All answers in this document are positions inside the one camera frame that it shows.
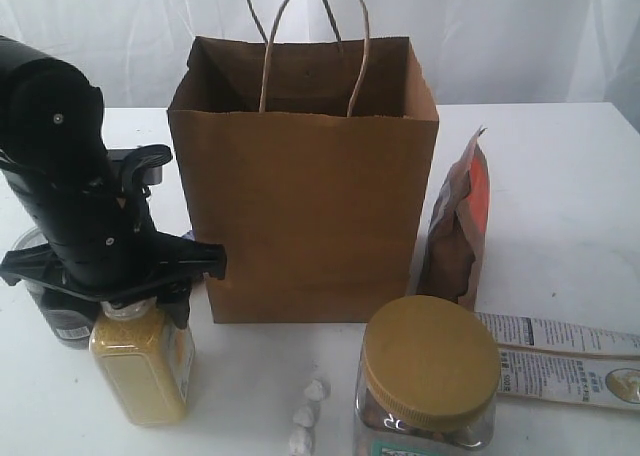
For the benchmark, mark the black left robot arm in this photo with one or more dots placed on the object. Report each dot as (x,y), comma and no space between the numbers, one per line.
(48,109)

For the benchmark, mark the nut jar with gold lid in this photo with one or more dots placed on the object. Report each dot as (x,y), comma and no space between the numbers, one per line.
(427,380)

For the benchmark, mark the dark jar with metal lid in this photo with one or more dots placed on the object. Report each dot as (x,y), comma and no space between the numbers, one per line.
(70,319)

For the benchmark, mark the brown pouch with orange label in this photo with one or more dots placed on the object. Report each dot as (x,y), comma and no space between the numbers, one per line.
(455,243)

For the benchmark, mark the white candy bottom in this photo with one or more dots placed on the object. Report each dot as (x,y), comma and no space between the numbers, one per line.
(301,442)

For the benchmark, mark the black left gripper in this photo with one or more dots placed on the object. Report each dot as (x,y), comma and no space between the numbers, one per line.
(101,242)

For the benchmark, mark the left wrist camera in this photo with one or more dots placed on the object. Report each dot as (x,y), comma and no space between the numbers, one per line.
(141,165)

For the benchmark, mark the yellow grain plastic bottle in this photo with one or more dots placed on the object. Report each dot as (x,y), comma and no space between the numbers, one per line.
(146,361)

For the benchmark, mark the white long noodle package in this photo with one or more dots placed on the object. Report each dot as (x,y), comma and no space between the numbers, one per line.
(566,363)

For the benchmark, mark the white candy top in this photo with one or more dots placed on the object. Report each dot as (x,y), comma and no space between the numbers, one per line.
(317,390)

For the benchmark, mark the white curtain backdrop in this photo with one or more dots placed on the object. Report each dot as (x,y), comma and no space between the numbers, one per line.
(471,51)

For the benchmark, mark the brown paper bag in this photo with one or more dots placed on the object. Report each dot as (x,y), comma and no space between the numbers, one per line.
(308,163)

